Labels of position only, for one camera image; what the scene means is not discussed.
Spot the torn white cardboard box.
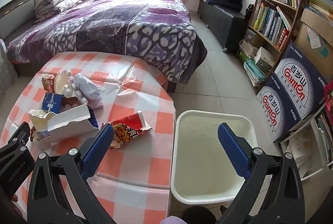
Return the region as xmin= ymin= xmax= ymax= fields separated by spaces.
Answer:
xmin=39 ymin=103 xmax=100 ymax=146

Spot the white plastic bin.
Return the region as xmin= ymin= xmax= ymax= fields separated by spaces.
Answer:
xmin=170 ymin=110 xmax=259 ymax=205

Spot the stack of teal folders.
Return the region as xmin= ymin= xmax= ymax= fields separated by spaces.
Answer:
xmin=243 ymin=59 xmax=267 ymax=86

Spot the small blue box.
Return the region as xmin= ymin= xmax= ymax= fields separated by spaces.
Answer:
xmin=42 ymin=92 xmax=63 ymax=112

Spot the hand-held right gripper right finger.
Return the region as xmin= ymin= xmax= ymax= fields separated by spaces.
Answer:
xmin=216 ymin=122 xmax=306 ymax=224

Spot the stack of white books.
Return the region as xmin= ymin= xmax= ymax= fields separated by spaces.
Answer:
xmin=239 ymin=40 xmax=258 ymax=62

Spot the stack of thin booklets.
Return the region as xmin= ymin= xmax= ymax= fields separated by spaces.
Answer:
xmin=316 ymin=110 xmax=333 ymax=162

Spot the orange checkered tablecloth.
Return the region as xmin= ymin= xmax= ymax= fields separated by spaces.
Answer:
xmin=0 ymin=52 xmax=177 ymax=224

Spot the grey checked cloth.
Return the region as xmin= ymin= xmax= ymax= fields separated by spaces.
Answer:
xmin=0 ymin=39 xmax=19 ymax=102

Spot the pink snack bag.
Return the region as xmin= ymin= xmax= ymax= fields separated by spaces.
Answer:
xmin=324 ymin=81 xmax=333 ymax=131

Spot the red snack packet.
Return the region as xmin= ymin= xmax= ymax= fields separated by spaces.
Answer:
xmin=101 ymin=111 xmax=153 ymax=150

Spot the small white patterned box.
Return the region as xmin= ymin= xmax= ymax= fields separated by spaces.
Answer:
xmin=253 ymin=46 xmax=276 ymax=73

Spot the brown cardboard box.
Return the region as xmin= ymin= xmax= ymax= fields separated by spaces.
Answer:
xmin=294 ymin=9 xmax=333 ymax=73

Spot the black storage bench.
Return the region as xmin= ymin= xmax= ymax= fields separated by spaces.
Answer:
xmin=197 ymin=0 xmax=246 ymax=53

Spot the blue water carton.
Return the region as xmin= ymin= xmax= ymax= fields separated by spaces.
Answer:
xmin=256 ymin=86 xmax=313 ymax=142
xmin=271 ymin=43 xmax=328 ymax=120

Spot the white tissue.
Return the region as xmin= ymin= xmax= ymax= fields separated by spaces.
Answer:
xmin=62 ymin=83 xmax=75 ymax=98
xmin=74 ymin=73 xmax=103 ymax=109

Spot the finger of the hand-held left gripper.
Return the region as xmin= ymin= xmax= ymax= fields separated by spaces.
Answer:
xmin=0 ymin=121 xmax=31 ymax=161

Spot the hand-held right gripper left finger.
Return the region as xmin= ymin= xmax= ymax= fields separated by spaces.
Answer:
xmin=27 ymin=124 xmax=115 ymax=224

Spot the bed with purple blanket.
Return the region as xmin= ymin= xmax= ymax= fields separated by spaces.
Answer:
xmin=6 ymin=0 xmax=209 ymax=85

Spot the white metal rack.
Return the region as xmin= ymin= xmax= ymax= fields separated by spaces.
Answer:
xmin=280 ymin=104 xmax=333 ymax=183

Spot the brown shelf box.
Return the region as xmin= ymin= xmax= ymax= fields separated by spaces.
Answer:
xmin=245 ymin=29 xmax=262 ymax=45

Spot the stack of white papers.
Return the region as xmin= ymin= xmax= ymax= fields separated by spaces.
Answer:
xmin=283 ymin=130 xmax=326 ymax=178

